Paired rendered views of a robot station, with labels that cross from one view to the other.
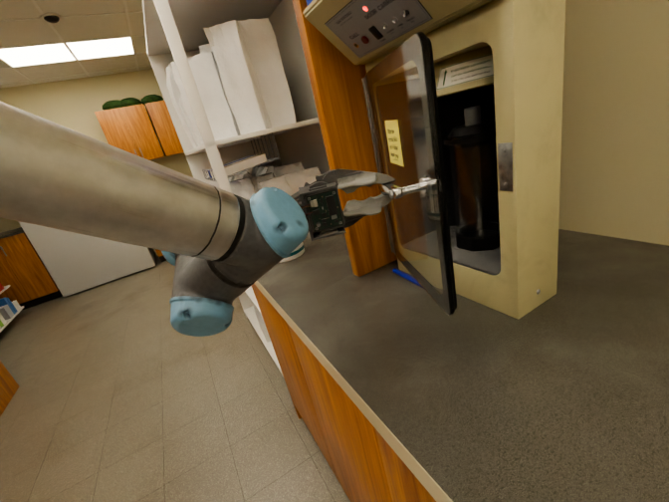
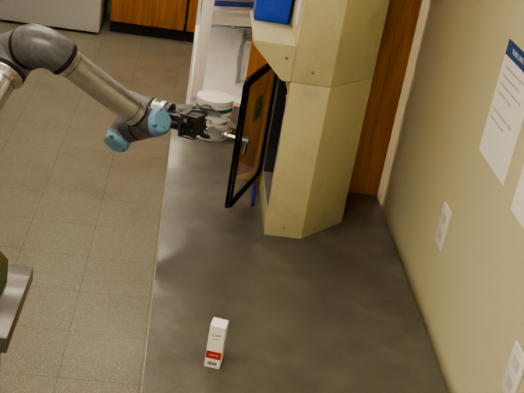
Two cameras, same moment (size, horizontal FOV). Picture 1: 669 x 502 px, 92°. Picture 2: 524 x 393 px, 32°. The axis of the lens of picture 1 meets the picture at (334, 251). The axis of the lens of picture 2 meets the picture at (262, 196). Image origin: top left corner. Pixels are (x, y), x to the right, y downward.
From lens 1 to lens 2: 2.23 m
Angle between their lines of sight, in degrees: 16
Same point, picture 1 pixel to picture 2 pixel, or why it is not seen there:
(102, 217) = (106, 102)
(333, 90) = not seen: hidden behind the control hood
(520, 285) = (269, 215)
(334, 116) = (256, 65)
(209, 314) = (119, 142)
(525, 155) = (286, 150)
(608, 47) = (430, 117)
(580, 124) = (416, 156)
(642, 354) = (278, 262)
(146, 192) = (119, 100)
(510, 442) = (192, 247)
